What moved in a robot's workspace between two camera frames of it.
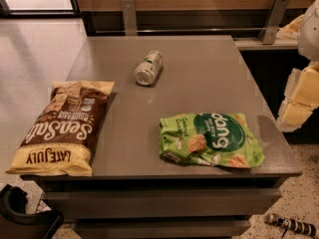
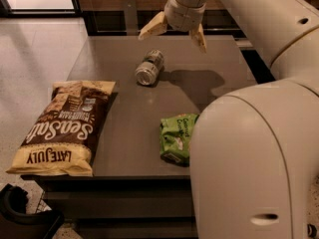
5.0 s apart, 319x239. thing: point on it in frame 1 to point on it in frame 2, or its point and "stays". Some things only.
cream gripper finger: x=293 y=114 to x=184 y=10
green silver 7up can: x=149 y=68 stays
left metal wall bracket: x=130 y=17 stays
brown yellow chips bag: x=61 y=140 stays
